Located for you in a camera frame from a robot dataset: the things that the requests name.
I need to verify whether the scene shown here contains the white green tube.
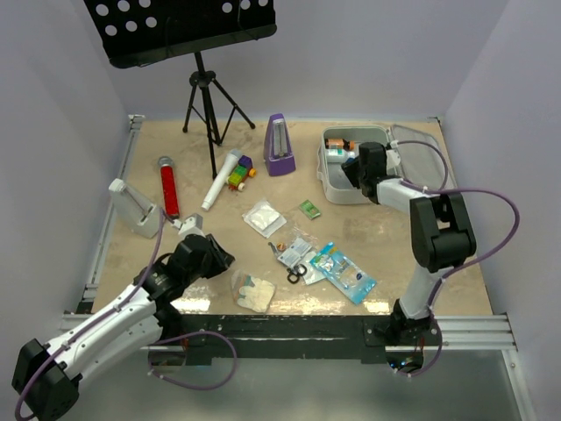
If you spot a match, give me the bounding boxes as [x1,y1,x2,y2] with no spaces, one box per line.
[325,149,357,163]

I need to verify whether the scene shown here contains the brown bottle orange cap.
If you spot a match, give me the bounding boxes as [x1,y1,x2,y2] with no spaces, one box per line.
[324,138,355,151]

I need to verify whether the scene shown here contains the small green packet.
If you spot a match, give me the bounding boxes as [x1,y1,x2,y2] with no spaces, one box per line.
[299,200,321,220]

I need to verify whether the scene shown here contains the white gauze packet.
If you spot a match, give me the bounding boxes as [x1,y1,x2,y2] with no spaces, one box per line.
[242,199,287,239]

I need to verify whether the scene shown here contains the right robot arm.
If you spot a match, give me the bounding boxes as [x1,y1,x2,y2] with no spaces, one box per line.
[341,142,477,345]

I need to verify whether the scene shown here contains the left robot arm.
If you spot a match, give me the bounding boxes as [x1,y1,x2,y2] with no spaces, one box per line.
[11,234,235,420]

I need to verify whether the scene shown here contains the grey open medicine case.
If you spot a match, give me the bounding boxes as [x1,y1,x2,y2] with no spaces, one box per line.
[316,125,456,205]

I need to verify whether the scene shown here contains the bag of white gloves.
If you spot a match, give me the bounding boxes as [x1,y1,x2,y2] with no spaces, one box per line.
[231,270,276,314]

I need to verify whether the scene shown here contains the red toy microphone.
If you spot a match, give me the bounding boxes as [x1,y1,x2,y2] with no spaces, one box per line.
[158,156,181,219]

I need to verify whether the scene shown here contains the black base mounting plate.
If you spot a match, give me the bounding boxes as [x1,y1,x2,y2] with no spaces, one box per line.
[151,314,442,365]

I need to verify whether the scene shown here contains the white sachet in bag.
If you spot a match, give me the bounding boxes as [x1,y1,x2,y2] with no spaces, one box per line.
[277,238,312,268]

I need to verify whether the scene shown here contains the purple metronome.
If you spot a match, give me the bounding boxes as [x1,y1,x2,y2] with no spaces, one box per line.
[263,113,296,176]

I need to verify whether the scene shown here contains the clear bag with wipes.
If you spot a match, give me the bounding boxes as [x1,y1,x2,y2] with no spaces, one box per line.
[269,228,325,286]

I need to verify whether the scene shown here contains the colourful toy block train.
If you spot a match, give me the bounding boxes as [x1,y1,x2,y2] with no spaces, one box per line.
[227,155,257,191]

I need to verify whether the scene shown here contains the white toy microphone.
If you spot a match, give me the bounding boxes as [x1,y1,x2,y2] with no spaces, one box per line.
[201,149,242,211]

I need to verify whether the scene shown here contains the blue plaster packet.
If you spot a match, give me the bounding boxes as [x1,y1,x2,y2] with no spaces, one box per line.
[310,242,376,304]

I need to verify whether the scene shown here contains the black music stand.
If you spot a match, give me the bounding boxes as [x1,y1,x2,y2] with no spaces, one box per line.
[84,0,277,177]

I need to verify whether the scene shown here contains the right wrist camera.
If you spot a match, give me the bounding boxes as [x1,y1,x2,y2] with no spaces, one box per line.
[386,140,401,169]

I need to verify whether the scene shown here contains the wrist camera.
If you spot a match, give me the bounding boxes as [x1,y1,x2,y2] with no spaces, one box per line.
[172,213,204,239]
[386,140,401,169]

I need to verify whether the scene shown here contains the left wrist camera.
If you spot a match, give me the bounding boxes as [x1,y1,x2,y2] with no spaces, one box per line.
[172,213,204,239]

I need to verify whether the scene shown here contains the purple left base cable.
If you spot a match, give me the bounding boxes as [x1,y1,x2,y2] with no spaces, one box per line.
[147,327,239,389]

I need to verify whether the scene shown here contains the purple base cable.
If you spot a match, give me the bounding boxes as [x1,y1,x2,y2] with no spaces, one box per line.
[394,315,444,378]
[147,327,239,389]

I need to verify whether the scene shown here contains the black handled scissors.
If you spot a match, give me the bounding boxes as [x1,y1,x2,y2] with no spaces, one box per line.
[268,242,308,284]

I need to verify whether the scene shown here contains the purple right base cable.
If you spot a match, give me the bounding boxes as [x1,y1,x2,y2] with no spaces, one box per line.
[394,315,444,378]

